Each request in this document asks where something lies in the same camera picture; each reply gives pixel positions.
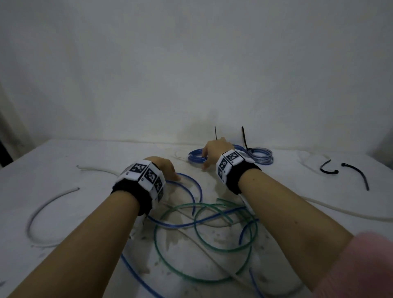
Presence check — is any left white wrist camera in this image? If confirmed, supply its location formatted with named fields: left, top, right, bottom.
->
left=129, top=212, right=147, bottom=241

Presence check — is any curled black cable tie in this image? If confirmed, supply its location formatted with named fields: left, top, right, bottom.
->
left=320, top=159, right=339, bottom=175

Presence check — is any black metal frame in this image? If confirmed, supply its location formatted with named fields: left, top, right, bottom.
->
left=0, top=141, right=14, bottom=168

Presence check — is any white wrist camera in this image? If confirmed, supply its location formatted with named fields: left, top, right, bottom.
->
left=239, top=193, right=256, bottom=215
left=129, top=212, right=147, bottom=241

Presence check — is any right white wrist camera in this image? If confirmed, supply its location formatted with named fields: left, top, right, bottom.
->
left=239, top=193, right=256, bottom=215

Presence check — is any green tube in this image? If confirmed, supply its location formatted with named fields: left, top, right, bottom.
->
left=153, top=199, right=259, bottom=284

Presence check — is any person's left forearm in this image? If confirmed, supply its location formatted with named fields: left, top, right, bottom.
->
left=9, top=192, right=141, bottom=298

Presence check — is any person's left hand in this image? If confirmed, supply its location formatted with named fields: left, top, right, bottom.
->
left=144, top=156, right=182, bottom=182

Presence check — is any long black cable tie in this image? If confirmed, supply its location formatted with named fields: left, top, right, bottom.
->
left=341, top=163, right=370, bottom=192

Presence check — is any pink sleeve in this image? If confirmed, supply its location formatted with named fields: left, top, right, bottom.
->
left=312, top=232, right=393, bottom=298

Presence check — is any person's right hand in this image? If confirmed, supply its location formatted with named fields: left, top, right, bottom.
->
left=201, top=137, right=235, bottom=171

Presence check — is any right black marker wristband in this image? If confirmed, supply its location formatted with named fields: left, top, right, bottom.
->
left=216, top=149, right=262, bottom=196

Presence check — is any white tube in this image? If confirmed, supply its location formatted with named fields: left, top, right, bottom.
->
left=77, top=165, right=307, bottom=298
left=26, top=187, right=80, bottom=248

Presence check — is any person's right forearm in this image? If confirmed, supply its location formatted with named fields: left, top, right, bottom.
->
left=238, top=169, right=354, bottom=292

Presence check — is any blue white coil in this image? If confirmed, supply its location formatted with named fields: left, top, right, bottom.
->
left=147, top=173, right=305, bottom=298
left=246, top=147, right=274, bottom=165

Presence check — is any black marker wristband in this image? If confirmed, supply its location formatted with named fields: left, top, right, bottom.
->
left=111, top=159, right=166, bottom=216
left=216, top=149, right=262, bottom=196

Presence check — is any left black marker wristband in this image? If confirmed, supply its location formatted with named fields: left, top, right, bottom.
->
left=111, top=159, right=166, bottom=216

